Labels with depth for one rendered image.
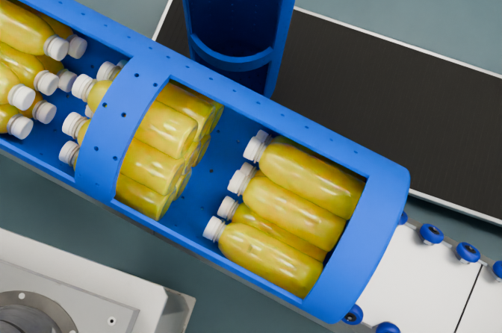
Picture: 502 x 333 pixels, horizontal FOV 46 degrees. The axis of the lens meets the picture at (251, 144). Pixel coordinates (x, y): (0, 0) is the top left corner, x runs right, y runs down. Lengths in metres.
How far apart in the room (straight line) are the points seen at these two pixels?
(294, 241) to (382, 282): 0.22
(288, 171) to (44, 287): 0.40
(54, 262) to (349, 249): 0.44
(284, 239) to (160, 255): 1.09
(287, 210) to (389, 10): 1.54
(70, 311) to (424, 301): 0.66
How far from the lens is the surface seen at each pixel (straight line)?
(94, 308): 0.88
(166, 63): 0.95
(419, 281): 1.21
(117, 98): 0.91
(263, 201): 1.00
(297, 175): 0.97
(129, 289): 0.94
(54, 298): 0.90
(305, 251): 1.06
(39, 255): 0.97
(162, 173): 0.96
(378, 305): 1.19
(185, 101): 0.99
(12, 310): 0.87
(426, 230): 1.17
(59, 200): 2.19
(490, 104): 2.24
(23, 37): 1.09
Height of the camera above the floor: 2.08
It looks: 75 degrees down
